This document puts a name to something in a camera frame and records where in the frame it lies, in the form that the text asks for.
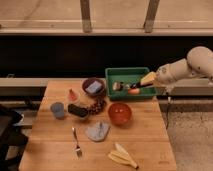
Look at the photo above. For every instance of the orange peach fruit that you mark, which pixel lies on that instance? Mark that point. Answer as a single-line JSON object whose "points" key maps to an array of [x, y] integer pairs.
{"points": [[134, 91]]}

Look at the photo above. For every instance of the dark grape bunch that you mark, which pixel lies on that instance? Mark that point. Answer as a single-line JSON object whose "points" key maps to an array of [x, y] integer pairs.
{"points": [[97, 107]]}

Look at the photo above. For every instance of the black chair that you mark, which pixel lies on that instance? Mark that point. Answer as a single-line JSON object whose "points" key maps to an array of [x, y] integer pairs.
{"points": [[11, 137]]}

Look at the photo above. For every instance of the yellow banana toy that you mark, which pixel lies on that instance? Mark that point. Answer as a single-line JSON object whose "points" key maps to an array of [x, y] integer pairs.
{"points": [[121, 156]]}

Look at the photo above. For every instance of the silver fork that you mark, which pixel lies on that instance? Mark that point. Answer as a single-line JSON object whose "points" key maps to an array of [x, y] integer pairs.
{"points": [[77, 149]]}

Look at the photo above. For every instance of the red bowl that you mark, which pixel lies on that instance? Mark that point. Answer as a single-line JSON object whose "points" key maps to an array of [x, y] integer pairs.
{"points": [[119, 113]]}

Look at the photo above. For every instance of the purple bowl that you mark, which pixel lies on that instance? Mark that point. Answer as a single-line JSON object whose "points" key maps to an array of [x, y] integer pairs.
{"points": [[89, 81]]}

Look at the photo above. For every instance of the black rectangular box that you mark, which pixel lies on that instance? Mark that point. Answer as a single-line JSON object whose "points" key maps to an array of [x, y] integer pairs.
{"points": [[77, 111]]}

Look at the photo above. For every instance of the green plastic tray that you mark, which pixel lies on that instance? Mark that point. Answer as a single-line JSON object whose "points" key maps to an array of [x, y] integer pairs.
{"points": [[127, 75]]}

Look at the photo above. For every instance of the blue grey cup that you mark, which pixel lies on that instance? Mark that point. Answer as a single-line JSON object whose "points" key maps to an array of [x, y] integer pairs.
{"points": [[57, 109]]}

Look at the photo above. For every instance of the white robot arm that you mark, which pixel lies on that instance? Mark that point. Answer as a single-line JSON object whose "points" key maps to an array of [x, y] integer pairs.
{"points": [[198, 62]]}

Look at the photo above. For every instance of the grey blue cloth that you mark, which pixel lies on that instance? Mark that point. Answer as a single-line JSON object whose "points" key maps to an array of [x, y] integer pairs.
{"points": [[97, 132]]}

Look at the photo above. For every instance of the black handled dish brush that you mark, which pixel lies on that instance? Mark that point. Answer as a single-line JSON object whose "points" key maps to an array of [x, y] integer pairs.
{"points": [[119, 86]]}

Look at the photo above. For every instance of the blue sponge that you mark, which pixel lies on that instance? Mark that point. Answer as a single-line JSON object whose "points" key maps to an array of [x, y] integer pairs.
{"points": [[94, 87]]}

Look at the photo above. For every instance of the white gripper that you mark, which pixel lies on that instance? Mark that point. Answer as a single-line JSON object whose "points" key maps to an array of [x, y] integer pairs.
{"points": [[162, 75]]}

